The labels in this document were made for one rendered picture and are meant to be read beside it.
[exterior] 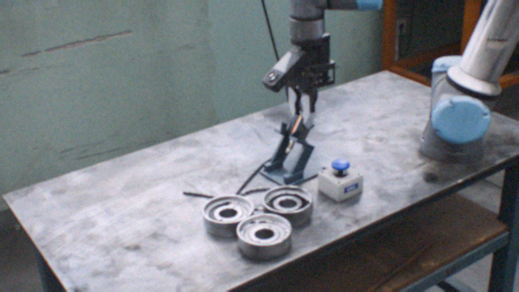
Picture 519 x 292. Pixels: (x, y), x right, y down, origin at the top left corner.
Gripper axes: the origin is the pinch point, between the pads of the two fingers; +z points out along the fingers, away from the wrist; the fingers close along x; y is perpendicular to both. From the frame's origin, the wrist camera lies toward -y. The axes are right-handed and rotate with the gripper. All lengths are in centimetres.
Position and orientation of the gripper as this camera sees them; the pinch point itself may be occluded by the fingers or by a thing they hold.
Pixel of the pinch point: (301, 122)
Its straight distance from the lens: 152.3
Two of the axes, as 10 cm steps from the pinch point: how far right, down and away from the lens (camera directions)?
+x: -6.1, -3.4, 7.2
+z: 0.4, 8.9, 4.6
